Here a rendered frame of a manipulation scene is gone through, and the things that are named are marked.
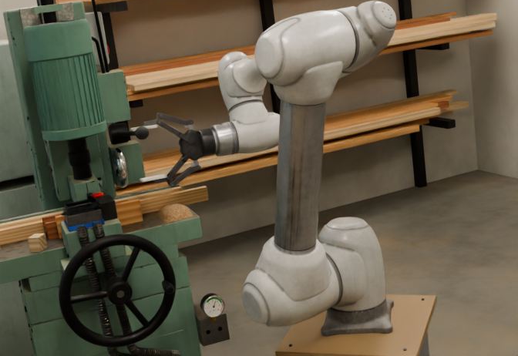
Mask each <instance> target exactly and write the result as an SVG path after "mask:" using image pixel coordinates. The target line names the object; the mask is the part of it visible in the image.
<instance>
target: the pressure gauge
mask: <svg viewBox="0 0 518 356"><path fill-rule="evenodd" d="M215 301H216V302H215ZM214 303H215V305H214ZM213 306H215V307H213ZM200 307H201V310H202V311H203V312H204V313H205V315H207V316H208V317H210V320H211V321H215V320H216V317H218V316H219V315H221V314H222V312H223V311H224V300H223V299H222V298H221V297H220V296H219V295H217V294H215V293H210V294H206V295H205V296H204V297H203V298H202V300H201V302H200Z"/></svg>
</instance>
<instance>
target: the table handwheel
mask: <svg viewBox="0 0 518 356"><path fill-rule="evenodd" d="M118 245H127V246H132V247H134V248H133V251H132V253H131V255H130V257H129V260H128V263H127V265H126V267H125V269H124V271H123V274H122V276H121V277H118V275H117V273H116V277H113V278H110V279H108V278H107V276H106V271H105V272H101V275H102V277H103V280H104V281H105V282H106V289H105V290H104V291H98V292H94V293H91V294H84V295H79V296H75V297H71V287H72V282H73V279H74V276H75V275H76V272H77V270H78V269H79V268H80V266H81V265H82V264H83V263H84V262H85V260H87V259H88V258H89V257H90V256H92V255H93V254H94V253H96V252H98V251H99V250H102V249H104V248H107V247H112V246H118ZM140 249H141V250H144V251H146V252H147V253H148V254H149V255H151V256H152V257H153V258H154V259H155V260H156V262H157V263H158V264H159V265H160V268H161V270H162V272H163V277H164V280H167V281H169V282H170V283H171V284H172V285H173V286H174V292H173V293H172V294H167V293H166V292H165V291H164V296H163V301H162V304H161V305H160V308H159V310H158V311H157V313H156V314H155V315H154V317H153V318H152V319H151V320H150V321H148V320H147V319H146V318H145V317H144V316H143V315H142V314H141V312H140V311H139V310H138V309H137V307H136V306H135V304H134V303H133V302H132V301H131V300H130V298H131V297H132V288H131V286H130V285H129V283H128V282H127V280H128V277H129V275H130V271H131V270H132V267H133V264H134V262H135V260H136V258H137V255H138V253H139V252H140ZM175 293H176V278H175V274H174V271H173V267H172V265H171V263H170V261H169V259H168V258H167V256H166V254H165V253H164V252H163V251H162V250H161V249H160V248H159V247H158V246H157V245H156V244H154V243H152V242H151V241H149V240H147V239H145V238H142V237H139V236H136V235H132V234H113V235H109V236H105V237H101V238H99V239H97V240H94V241H92V242H91V243H88V244H87V245H85V246H84V247H83V248H82V249H81V250H80V251H79V252H77V253H76V255H75V256H74V257H73V258H72V259H71V260H70V262H69V263H68V265H67V266H66V268H65V270H64V272H63V275H62V278H61V281H60V285H59V305H60V309H61V312H62V315H63V317H64V319H65V321H66V323H67V324H68V325H69V327H70V328H71V329H72V330H73V331H74V332H75V333H76V334H77V335H78V336H79V337H81V338H82V339H83V340H85V341H88V342H89V343H91V344H95V345H99V346H102V347H108V348H116V347H123V346H127V345H131V344H135V343H136V342H138V341H141V340H143V339H144V338H147V337H148V336H149V335H151V334H152V333H153V332H154V331H155V330H156V329H157V328H158V327H159V326H160V325H161V324H162V323H163V322H164V321H165V319H166V318H167V316H168V314H169V312H170V310H171V307H172V306H173V302H174V298H175ZM103 297H108V298H109V300H110V301H111V302H112V303H113V304H115V305H122V304H125V305H126V306H127V307H128V308H129V309H130V310H131V311H132V312H133V314H134V315H135V316H136V318H137V319H138V320H139V321H140V323H141V324H142V325H143V327H141V328H140V329H138V330H136V331H134V332H132V333H129V334H124V335H120V336H108V335H103V334H98V333H96V332H94V331H91V330H90V329H88V328H87V327H86V326H85V325H84V324H82V323H81V321H80V320H79V319H78V318H77V316H76V314H75V312H74V310H73V308H72V304H74V303H79V302H82V301H89V300H93V299H98V298H103Z"/></svg>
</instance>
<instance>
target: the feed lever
mask: <svg viewBox="0 0 518 356"><path fill-rule="evenodd" d="M108 130H109V138H110V142H111V143H112V144H113V145H116V144H120V143H128V141H129V136H136V137H137V138H138V139H146V138H147V137H148V135H149V130H148V129H147V128H146V127H145V126H139V127H138V128H137V129H136V131H128V129H127V126H126V124H125V123H118V124H115V123H112V124H111V125H109V127H108Z"/></svg>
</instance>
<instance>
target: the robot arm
mask: <svg viewBox="0 0 518 356"><path fill-rule="evenodd" d="M395 29H396V15H395V12H394V11H393V9H392V8H391V7H390V6H389V5H387V4H386V3H384V2H380V1H370V2H364V3H361V4H360V5H359V6H358V7H357V8H356V7H354V6H352V7H347V8H340V9H335V10H329V11H316V12H308V13H304V14H300V15H295V16H292V17H289V18H286V19H283V20H281V21H279V22H277V23H275V24H274V25H272V26H271V27H270V28H268V29H267V30H266V31H265V32H263V33H262V34H261V36H260V37H259V39H258V40H257V44H256V46H255V50H254V59H250V58H249V57H248V56H247V55H245V54H244V53H242V52H229V53H227V54H226V55H225V56H224V57H223V58H222V59H221V60H220V62H219V66H218V80H219V84H220V91H221V94H222V96H223V99H224V103H225V105H226V107H227V110H228V112H229V116H230V122H225V123H220V124H217V125H214V126H211V128H210V129H209V128H208V129H199V130H193V120H183V119H178V118H176V117H173V116H169V115H166V114H163V113H157V115H156V119H155V120H152V121H146V122H144V126H145V127H146V128H147V129H152V128H157V127H159V126H161V127H163V128H164V129H166V130H167V131H169V132H171V133H172V134H174V135H175V136H177V137H179V138H180V140H179V145H180V152H181V154H182V156H181V157H180V159H179V161H178V162H177V163H176V165H175V166H174V167H173V168H172V170H171V171H170V172H169V173H168V174H167V175H166V174H161V175H156V176H149V177H145V178H141V179H140V182H146V181H151V180H153V182H154V183H163V182H167V183H168V185H169V186H170V187H174V186H176V185H177V184H178V183H179V182H180V181H182V180H183V179H185V178H186V177H187V176H189V175H190V174H191V173H192V172H194V171H197V170H200V168H201V166H199V163H198V159H199V158H201V157H205V156H212V155H214V154H215V155H216V156H226V155H230V154H232V155H233V154H235V153H246V154H247V153H258V152H261V151H265V150H267V149H271V148H274V147H276V146H278V158H277V191H276V208H275V225H274V236H273V237H272V238H271V239H270V240H268V241H267V242H266V244H265V245H264V246H263V250H262V252H261V255H260V257H259V260H258V262H257V264H256V267H255V270H253V271H251V272H250V273H249V274H248V276H247V279H246V280H245V282H244V286H243V292H242V299H243V303H244V306H245V309H246V311H247V312H248V314H249V315H250V316H251V318H252V319H253V320H254V321H256V322H257V323H260V324H266V326H268V327H283V326H288V325H292V324H297V323H299V322H302V321H305V320H307V319H309V318H312V317H314V316H316V315H318V314H320V313H322V312H324V311H326V310H327V313H326V317H325V323H324V325H323V326H322V327H321V335H322V336H332V335H336V334H367V333H381V334H389V333H392V332H393V326H392V323H391V310H392V308H393V307H394V301H393V300H392V299H388V298H386V297H385V270H384V264H383V258H382V251H381V247H380V244H379V242H378V239H377V236H376V235H375V232H374V231H373V229H372V228H371V227H370V226H369V225H368V224H367V223H366V222H365V221H364V220H363V219H360V218H357V217H339V218H336V219H333V220H331V221H330V222H329V223H327V224H326V225H325V226H324V227H323V228H322V230H321V232H320V233H319V235H318V240H317V230H318V210H319V199H320V188H321V168H322V157H323V145H324V134H325V114H326V103H327V100H328V99H329V97H330V96H331V94H332V93H333V91H334V88H335V85H336V83H337V81H338V80H339V79H340V78H342V77H344V76H346V75H349V74H351V73H353V72H354V71H356V70H357V69H359V68H361V67H362V66H364V65H366V64H368V63H369V62H370V61H372V60H373V59H374V58H375V57H376V56H377V55H378V54H379V53H380V52H381V51H382V50H383V49H384V48H385V47H386V46H387V45H388V44H389V42H390V41H391V39H392V36H393V35H394V32H395ZM267 81H268V82H269V83H271V84H273V86H274V91H275V92H276V94H277V96H278V98H279V99H280V100H281V105H280V115H279V114H277V113H269V112H268V111H267V110H266V108H265V106H264V103H263V99H262V95H263V94H264V87H265V86H266V83H267ZM162 119H167V120H169V121H172V122H175V123H179V124H183V125H184V126H185V127H187V128H188V129H189V130H187V131H186V132H185V134H183V133H181V132H179V131H178V130H176V129H174V128H173V127H171V126H169V125H167V124H166V123H164V122H163V121H161V120H162ZM158 125H159V126H158ZM188 159H191V160H193V163H192V164H191V167H189V168H187V169H186V170H184V171H183V172H182V173H181V174H180V175H179V176H177V177H176V178H174V179H173V177H174V176H175V175H176V173H177V172H178V171H179V169H180V168H181V167H182V166H183V164H185V162H186V161H188ZM172 179H173V180H172Z"/></svg>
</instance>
